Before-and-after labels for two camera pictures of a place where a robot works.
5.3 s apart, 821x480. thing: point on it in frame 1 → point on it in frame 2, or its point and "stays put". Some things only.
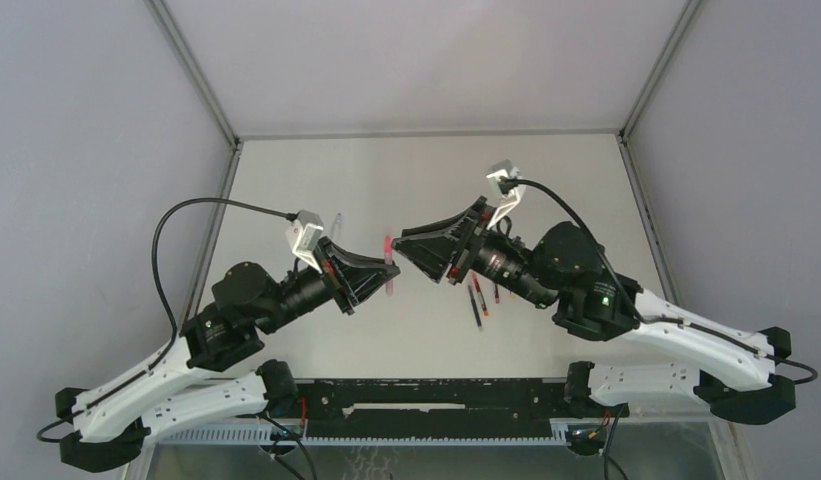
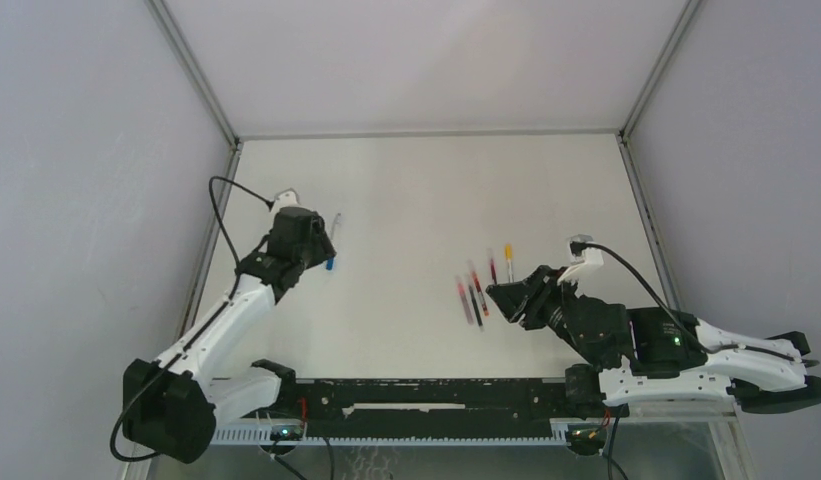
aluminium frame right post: (652, 238) stays put
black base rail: (458, 408) stays put
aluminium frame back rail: (443, 133) stays put
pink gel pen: (388, 258) → (463, 293)
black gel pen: (474, 306) stays put
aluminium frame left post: (206, 92) stays put
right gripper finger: (472, 210) → (509, 297)
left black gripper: (360, 281) → (324, 248)
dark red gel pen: (481, 296) stays put
